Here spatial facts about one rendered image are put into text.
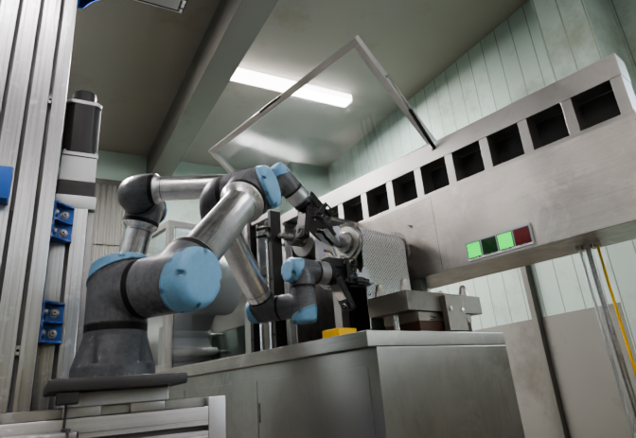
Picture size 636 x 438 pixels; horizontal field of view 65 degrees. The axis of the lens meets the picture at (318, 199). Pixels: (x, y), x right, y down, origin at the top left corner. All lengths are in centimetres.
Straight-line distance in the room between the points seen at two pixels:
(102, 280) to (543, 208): 131
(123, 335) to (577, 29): 301
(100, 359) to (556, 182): 138
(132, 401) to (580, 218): 132
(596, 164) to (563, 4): 198
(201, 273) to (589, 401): 287
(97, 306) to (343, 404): 69
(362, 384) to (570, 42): 259
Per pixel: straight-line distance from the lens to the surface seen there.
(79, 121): 145
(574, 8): 350
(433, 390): 147
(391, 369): 134
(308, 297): 148
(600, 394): 346
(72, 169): 139
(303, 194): 169
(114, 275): 103
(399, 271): 186
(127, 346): 101
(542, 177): 177
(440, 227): 194
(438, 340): 152
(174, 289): 93
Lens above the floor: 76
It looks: 21 degrees up
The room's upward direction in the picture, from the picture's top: 5 degrees counter-clockwise
